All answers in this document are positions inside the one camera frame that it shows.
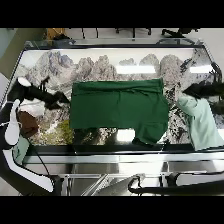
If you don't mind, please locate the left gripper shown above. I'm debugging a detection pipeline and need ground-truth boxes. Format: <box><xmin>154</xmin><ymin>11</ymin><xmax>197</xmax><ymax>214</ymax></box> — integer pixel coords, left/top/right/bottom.
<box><xmin>46</xmin><ymin>91</ymin><xmax>70</xmax><ymax>110</ymax></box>

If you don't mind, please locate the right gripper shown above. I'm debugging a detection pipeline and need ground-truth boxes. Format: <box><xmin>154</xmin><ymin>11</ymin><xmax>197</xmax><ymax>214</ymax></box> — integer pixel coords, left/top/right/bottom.
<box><xmin>183</xmin><ymin>83</ymin><xmax>206</xmax><ymax>99</ymax></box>

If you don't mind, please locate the pale green garment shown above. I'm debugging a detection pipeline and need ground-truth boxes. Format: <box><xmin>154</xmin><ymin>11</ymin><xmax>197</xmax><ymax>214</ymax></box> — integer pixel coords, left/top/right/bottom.
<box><xmin>13</xmin><ymin>135</ymin><xmax>32</xmax><ymax>165</ymax></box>
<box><xmin>175</xmin><ymin>93</ymin><xmax>224</xmax><ymax>152</ymax></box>

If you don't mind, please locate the dark green T-shirt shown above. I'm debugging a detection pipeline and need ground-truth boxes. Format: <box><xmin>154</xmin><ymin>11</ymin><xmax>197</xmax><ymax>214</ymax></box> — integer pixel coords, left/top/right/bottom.
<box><xmin>69</xmin><ymin>78</ymin><xmax>170</xmax><ymax>146</ymax></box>

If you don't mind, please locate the brown garment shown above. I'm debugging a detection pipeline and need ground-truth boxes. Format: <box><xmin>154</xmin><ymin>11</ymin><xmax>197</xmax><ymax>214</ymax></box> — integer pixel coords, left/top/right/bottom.
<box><xmin>18</xmin><ymin>111</ymin><xmax>40</xmax><ymax>138</ymax></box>

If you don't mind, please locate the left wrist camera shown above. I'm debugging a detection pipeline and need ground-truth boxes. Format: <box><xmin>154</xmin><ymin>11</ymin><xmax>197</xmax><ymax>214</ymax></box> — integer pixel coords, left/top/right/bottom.
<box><xmin>38</xmin><ymin>75</ymin><xmax>52</xmax><ymax>93</ymax></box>

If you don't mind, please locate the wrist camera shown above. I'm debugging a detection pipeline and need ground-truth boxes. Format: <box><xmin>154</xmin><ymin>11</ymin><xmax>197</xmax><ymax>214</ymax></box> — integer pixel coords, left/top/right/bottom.
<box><xmin>209</xmin><ymin>61</ymin><xmax>224</xmax><ymax>85</ymax></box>
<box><xmin>38</xmin><ymin>75</ymin><xmax>52</xmax><ymax>93</ymax></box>

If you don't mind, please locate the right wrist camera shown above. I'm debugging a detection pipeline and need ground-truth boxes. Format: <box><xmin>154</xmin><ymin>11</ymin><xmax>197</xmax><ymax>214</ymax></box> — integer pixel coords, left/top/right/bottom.
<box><xmin>209</xmin><ymin>61</ymin><xmax>224</xmax><ymax>85</ymax></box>

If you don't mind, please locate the black cable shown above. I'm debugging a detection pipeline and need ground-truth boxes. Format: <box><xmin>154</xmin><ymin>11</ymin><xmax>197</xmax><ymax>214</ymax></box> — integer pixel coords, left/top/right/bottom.
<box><xmin>127</xmin><ymin>175</ymin><xmax>224</xmax><ymax>197</ymax></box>
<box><xmin>26</xmin><ymin>138</ymin><xmax>53</xmax><ymax>180</ymax></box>

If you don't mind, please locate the silver frame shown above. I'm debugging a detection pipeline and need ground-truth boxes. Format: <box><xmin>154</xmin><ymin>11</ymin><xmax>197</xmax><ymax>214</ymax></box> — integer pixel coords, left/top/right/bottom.
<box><xmin>23</xmin><ymin>39</ymin><xmax>224</xmax><ymax>197</ymax></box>

